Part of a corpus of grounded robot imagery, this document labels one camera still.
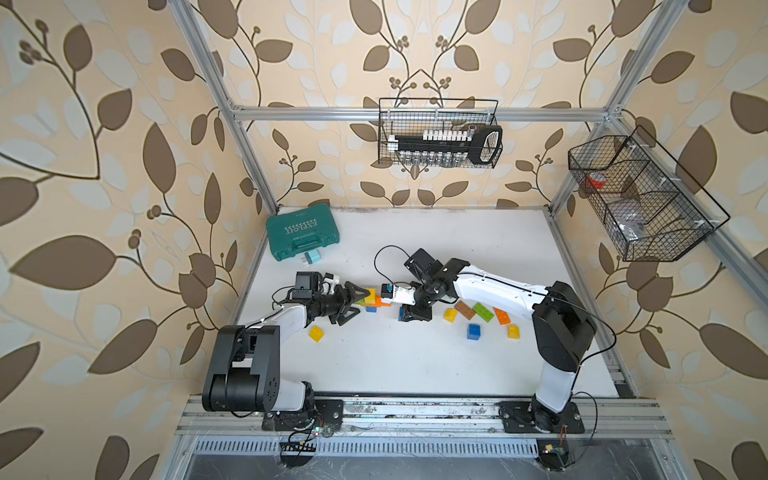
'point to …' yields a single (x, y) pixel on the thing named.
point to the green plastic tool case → (301, 232)
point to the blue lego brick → (401, 312)
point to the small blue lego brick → (371, 309)
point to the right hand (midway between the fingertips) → (406, 308)
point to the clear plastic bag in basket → (629, 217)
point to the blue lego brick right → (473, 332)
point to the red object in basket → (597, 184)
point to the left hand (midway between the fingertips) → (360, 297)
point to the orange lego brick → (379, 302)
